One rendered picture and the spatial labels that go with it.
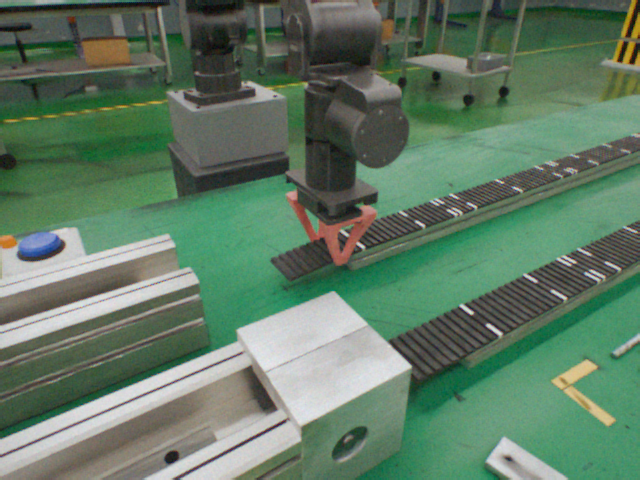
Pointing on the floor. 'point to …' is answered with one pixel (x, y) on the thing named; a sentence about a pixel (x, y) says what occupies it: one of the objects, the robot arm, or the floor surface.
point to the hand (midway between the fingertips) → (329, 248)
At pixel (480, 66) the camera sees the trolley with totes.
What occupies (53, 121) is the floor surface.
